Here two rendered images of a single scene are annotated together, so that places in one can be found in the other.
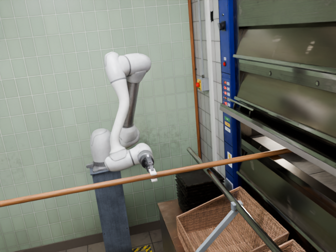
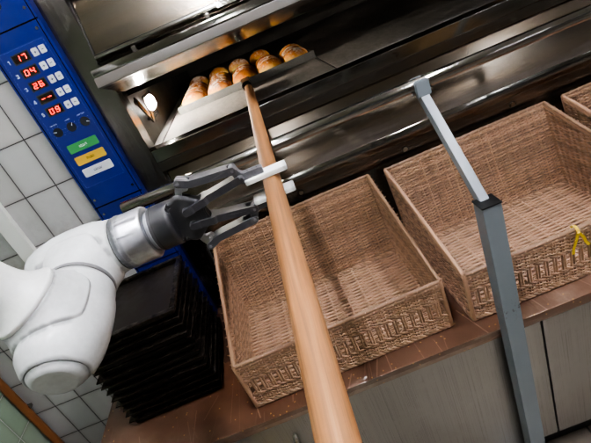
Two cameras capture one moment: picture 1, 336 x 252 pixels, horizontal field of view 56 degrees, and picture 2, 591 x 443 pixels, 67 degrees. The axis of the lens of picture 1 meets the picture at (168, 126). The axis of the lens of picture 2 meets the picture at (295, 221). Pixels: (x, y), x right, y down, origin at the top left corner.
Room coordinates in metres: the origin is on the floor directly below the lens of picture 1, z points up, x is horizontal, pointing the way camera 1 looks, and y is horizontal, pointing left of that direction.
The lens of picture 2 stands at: (1.33, 0.75, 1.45)
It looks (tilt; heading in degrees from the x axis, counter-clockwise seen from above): 27 degrees down; 284
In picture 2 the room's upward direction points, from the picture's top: 24 degrees counter-clockwise
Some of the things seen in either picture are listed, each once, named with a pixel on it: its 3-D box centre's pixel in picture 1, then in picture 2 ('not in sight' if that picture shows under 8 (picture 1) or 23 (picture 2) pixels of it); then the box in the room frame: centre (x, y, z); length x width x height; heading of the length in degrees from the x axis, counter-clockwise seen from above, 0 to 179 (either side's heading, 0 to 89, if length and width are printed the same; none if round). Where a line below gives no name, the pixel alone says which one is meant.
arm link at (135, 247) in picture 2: (145, 158); (139, 236); (1.74, 0.15, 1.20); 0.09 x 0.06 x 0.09; 102
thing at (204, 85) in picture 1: (203, 84); not in sight; (2.55, -0.32, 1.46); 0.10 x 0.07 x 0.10; 12
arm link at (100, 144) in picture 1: (102, 143); not in sight; (2.16, 0.48, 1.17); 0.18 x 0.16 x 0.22; 130
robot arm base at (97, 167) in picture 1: (101, 162); not in sight; (2.15, 0.51, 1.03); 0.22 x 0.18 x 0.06; 104
